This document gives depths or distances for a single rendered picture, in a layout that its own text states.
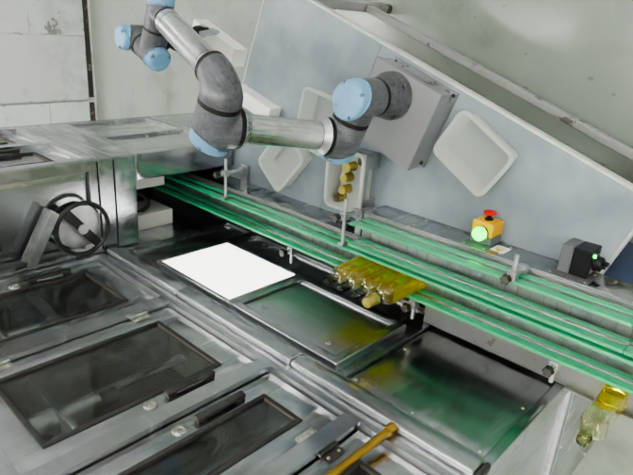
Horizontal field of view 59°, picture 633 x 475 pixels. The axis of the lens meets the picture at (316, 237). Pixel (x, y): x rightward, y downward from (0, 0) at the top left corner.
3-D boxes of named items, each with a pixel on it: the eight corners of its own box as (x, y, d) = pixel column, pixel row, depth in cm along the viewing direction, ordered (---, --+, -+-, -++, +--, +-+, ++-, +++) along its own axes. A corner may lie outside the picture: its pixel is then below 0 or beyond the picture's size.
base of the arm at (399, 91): (381, 63, 179) (361, 64, 172) (418, 80, 171) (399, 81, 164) (367, 108, 186) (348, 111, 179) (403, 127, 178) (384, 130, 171)
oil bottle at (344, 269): (370, 265, 197) (329, 282, 182) (371, 250, 195) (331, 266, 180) (382, 270, 194) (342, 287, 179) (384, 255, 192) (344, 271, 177)
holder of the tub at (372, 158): (337, 213, 220) (324, 217, 214) (344, 143, 210) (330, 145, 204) (372, 225, 209) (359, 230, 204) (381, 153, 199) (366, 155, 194)
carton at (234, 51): (207, 20, 203) (193, 19, 199) (248, 49, 192) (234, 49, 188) (203, 36, 206) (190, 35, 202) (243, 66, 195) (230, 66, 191)
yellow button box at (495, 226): (480, 235, 179) (469, 239, 174) (484, 212, 177) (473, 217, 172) (501, 241, 175) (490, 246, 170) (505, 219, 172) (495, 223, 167)
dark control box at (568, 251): (567, 262, 162) (556, 270, 157) (574, 237, 160) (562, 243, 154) (596, 271, 157) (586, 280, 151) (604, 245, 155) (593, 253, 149)
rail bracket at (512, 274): (517, 269, 160) (495, 282, 151) (523, 245, 157) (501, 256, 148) (531, 273, 157) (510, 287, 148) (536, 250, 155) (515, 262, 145)
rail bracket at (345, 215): (351, 239, 200) (328, 247, 191) (356, 193, 194) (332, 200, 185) (358, 241, 198) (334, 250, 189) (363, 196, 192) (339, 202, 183)
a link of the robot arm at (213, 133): (377, 128, 170) (204, 110, 141) (358, 169, 179) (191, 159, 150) (359, 107, 177) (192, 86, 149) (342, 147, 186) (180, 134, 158)
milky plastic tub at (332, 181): (337, 200, 218) (322, 204, 212) (342, 142, 210) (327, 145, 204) (373, 212, 207) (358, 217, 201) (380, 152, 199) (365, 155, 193)
